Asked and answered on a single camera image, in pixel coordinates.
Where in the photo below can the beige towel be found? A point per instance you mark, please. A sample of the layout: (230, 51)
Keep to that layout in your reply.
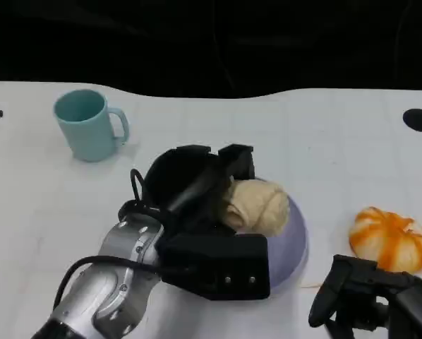
(260, 208)

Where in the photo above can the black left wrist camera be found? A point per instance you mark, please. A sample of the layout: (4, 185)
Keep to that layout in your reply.
(225, 265)

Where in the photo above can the pale green mug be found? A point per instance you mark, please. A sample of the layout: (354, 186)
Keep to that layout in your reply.
(87, 130)

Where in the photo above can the black backdrop curtain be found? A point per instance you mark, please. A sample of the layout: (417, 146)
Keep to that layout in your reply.
(211, 42)

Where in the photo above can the lilac plate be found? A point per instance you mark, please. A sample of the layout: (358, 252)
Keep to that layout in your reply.
(292, 243)

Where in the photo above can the orange striped toy bread roll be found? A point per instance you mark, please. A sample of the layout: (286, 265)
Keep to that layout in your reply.
(391, 240)

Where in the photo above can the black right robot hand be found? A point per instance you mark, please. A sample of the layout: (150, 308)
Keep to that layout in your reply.
(373, 300)

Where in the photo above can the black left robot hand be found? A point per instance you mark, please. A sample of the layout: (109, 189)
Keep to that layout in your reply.
(175, 176)

